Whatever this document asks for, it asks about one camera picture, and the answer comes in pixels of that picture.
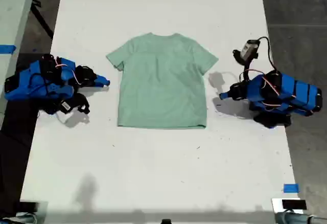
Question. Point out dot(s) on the grey blue tube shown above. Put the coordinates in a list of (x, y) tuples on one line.
[(18, 219), (293, 218)]

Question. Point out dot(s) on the short blue tape strip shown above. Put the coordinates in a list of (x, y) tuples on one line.
[(291, 188)]

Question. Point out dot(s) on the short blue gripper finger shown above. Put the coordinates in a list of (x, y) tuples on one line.
[(101, 84)]

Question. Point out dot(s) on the black stand leg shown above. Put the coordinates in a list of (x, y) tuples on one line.
[(42, 20)]

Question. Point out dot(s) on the long blue tape strip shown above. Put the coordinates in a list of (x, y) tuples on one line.
[(7, 48)]

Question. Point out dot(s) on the pale green t-shirt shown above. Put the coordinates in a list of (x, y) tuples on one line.
[(163, 86)]

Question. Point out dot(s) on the black round knob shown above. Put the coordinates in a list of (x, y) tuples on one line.
[(166, 221)]

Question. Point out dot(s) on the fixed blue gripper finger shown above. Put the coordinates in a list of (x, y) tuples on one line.
[(226, 93)]

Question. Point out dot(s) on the pale green bench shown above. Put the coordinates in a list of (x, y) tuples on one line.
[(12, 17)]

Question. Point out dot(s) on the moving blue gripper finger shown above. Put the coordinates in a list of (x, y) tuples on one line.
[(227, 97)]

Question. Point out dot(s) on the small black box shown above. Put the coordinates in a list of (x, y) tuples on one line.
[(28, 206), (293, 204)]

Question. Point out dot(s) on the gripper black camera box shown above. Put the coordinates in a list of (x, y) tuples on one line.
[(247, 48), (67, 106)]

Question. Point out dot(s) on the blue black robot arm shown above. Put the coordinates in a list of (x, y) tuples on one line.
[(286, 93), (38, 80)]

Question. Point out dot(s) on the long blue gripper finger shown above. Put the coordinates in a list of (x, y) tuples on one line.
[(102, 78)]

